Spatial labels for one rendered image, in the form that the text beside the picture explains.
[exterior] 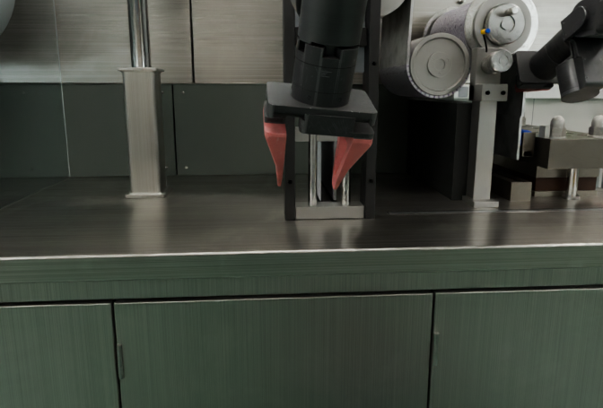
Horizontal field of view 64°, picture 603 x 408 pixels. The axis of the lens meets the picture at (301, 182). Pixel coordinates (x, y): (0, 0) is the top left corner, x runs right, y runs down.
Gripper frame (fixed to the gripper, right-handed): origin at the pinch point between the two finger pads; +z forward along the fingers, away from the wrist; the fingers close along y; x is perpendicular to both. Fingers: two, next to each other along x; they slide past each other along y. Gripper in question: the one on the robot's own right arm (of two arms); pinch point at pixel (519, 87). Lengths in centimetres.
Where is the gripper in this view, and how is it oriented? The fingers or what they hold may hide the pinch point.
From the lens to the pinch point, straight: 111.2
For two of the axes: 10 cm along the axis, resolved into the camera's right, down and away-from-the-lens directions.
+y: 10.0, -0.1, 0.7
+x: -0.3, -9.7, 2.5
